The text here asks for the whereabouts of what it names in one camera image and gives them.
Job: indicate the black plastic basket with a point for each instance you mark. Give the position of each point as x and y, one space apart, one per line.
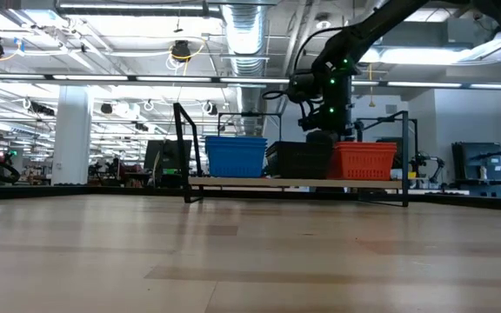
298 163

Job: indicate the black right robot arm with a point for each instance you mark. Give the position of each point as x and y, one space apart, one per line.
342 65

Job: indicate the wooden shelf board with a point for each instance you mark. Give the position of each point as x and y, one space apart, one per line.
294 182

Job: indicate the ceiling light strip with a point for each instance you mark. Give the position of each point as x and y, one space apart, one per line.
172 79
422 84
7 76
250 80
363 83
89 77
498 86

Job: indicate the black metal railing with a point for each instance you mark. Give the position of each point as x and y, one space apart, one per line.
385 119

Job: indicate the black monitor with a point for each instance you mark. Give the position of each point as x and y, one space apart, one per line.
168 158

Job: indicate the black robot workstation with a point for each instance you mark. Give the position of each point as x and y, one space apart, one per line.
481 165

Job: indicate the white pillar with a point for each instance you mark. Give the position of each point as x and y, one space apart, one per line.
72 135

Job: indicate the thin black metal shelf frame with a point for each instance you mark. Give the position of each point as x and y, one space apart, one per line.
405 165

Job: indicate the silver air duct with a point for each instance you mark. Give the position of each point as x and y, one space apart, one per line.
244 39

